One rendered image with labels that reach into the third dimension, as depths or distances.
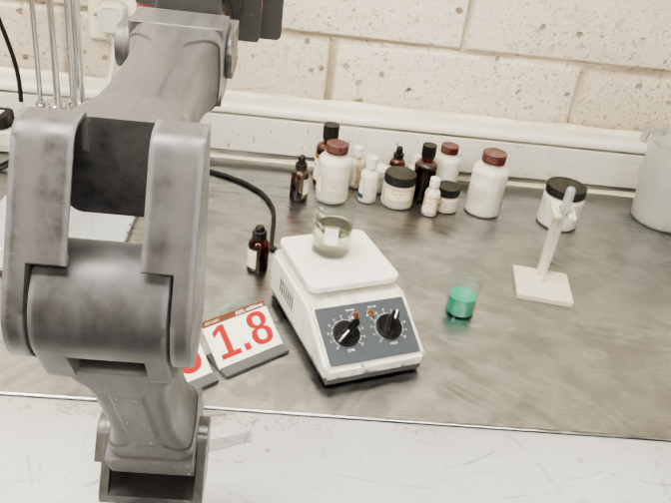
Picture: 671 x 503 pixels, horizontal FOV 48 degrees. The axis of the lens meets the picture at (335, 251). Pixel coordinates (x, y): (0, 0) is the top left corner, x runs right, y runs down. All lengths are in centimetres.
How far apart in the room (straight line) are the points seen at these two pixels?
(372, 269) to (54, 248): 60
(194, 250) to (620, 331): 82
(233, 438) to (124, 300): 46
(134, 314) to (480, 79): 109
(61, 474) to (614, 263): 87
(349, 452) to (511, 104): 80
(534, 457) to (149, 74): 59
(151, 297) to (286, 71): 102
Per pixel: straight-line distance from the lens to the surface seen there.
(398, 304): 93
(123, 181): 41
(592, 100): 147
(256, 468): 80
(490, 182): 128
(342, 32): 135
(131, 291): 38
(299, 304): 92
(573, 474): 87
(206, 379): 88
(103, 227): 115
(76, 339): 39
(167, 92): 44
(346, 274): 92
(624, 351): 108
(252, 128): 136
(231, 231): 116
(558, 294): 114
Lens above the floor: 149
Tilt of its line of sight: 31 degrees down
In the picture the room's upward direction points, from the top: 8 degrees clockwise
